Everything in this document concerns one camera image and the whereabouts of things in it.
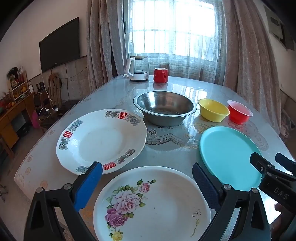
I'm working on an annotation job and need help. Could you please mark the teal plastic plate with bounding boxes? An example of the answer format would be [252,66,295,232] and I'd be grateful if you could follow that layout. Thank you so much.
[199,126,261,191]

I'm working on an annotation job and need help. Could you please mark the red plastic bowl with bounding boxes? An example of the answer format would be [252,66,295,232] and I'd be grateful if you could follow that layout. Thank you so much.
[227,100,253,125]

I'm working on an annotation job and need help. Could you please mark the yellow plastic bowl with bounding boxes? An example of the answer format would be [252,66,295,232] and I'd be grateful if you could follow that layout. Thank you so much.
[198,98,230,123]

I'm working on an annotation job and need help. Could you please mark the white dragon pattern plate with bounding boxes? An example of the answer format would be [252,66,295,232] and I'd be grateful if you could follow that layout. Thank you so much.
[56,109,147,175]

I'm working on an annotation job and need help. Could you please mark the white rose pattern plate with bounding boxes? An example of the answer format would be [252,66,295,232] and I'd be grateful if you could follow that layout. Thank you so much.
[93,166,211,240]

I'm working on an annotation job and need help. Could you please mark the stainless steel bowl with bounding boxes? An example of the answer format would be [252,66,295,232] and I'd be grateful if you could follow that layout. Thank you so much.
[133,90,197,127]

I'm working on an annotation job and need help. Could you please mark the person's right hand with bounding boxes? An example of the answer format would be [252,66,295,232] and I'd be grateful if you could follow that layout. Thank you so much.
[270,203,295,240]

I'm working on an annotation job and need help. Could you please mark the pink plastic bag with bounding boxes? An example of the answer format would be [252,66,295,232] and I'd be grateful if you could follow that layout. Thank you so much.
[31,111,41,129]

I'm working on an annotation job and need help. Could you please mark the dark low side table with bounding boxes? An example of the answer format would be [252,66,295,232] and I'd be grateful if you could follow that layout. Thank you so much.
[39,100,79,133]

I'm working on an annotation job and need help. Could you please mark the wooden cabinet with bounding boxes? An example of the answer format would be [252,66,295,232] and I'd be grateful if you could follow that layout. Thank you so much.
[1,93,35,159]

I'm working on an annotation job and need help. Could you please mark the right beige curtain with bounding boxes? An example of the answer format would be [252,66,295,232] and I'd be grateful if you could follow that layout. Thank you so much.
[222,1,281,133]

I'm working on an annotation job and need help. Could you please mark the beige curtain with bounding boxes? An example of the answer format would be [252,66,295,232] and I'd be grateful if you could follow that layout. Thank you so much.
[222,1,281,133]
[86,0,127,91]

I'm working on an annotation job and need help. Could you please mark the small shelf with ornaments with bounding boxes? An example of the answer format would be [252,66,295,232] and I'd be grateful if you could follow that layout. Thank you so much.
[6,66,30,103]

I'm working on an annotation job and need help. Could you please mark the red mug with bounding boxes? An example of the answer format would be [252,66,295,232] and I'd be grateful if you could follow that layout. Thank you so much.
[154,68,168,83]

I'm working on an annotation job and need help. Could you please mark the white glass electric kettle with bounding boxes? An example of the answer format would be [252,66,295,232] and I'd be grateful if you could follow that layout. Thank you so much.
[125,55,149,81]

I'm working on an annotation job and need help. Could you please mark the white sheer curtain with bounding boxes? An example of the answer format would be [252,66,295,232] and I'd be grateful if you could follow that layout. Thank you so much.
[123,1,226,85]

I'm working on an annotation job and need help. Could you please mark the left beige curtain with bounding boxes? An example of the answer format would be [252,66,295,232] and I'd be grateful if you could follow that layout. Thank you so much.
[86,0,127,91]

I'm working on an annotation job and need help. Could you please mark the white charger cable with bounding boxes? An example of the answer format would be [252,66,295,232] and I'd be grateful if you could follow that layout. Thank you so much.
[38,78,58,122]

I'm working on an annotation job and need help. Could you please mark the wooden chair by wall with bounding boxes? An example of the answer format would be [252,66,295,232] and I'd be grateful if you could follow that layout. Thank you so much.
[48,73,62,108]

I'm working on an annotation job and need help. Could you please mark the black wall television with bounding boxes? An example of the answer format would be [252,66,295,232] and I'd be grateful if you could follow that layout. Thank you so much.
[39,17,80,72]

